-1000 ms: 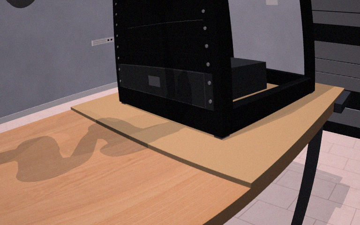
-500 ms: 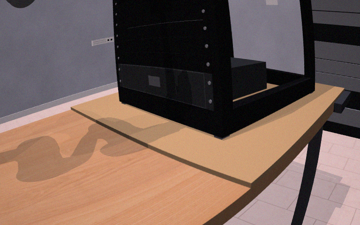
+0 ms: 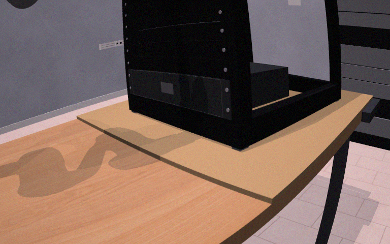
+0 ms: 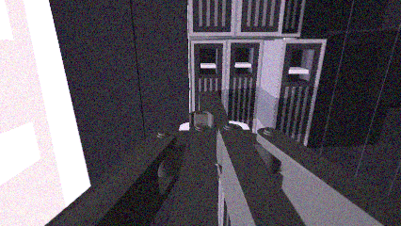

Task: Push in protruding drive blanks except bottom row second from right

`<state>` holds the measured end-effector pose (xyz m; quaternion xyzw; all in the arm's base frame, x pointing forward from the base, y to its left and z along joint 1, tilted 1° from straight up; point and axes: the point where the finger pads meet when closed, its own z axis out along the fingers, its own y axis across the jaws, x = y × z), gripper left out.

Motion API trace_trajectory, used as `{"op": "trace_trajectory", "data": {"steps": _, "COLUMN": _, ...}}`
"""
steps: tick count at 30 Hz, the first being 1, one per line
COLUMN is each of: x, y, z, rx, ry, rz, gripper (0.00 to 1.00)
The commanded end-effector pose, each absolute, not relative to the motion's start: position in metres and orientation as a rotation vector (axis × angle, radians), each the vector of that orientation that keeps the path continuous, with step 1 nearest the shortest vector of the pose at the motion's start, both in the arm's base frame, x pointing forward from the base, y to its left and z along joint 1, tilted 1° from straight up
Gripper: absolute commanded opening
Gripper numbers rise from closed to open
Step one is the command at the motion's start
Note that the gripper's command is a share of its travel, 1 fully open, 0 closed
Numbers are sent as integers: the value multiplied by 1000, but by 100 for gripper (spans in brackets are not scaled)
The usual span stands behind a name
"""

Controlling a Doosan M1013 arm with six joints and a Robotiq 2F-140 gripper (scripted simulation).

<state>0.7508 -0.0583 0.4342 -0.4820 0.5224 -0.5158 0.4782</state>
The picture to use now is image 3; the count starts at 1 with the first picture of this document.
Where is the tan wooden board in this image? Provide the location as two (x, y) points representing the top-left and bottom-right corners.
(77, 90), (373, 204)

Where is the black metal rack frame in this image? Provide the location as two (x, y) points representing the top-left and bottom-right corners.
(122, 0), (341, 151)

